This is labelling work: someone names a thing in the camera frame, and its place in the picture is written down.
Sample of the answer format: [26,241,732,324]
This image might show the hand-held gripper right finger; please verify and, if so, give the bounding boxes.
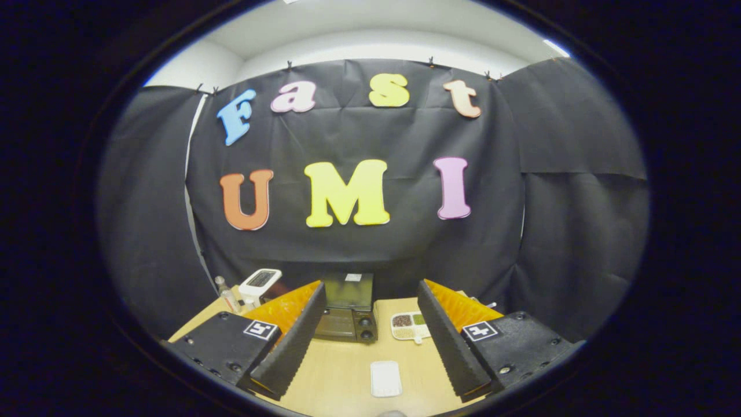
[417,279,585,403]

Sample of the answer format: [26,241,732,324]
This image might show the white small appliance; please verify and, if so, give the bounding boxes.
[239,269,283,308]

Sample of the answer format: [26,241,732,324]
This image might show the white rectangular tray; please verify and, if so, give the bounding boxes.
[370,361,403,398]

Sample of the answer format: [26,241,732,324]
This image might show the white divided dish with grains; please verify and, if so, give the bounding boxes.
[391,312,432,345]

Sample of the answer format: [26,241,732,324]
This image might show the small clear bottle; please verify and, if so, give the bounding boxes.
[215,276,239,313]

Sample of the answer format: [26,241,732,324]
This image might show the black toaster oven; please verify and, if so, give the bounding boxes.
[263,273,379,344]

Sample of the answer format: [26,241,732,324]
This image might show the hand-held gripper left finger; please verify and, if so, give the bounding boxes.
[168,280,328,401]

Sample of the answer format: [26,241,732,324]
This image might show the black backdrop cloth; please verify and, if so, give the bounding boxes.
[98,57,649,342]

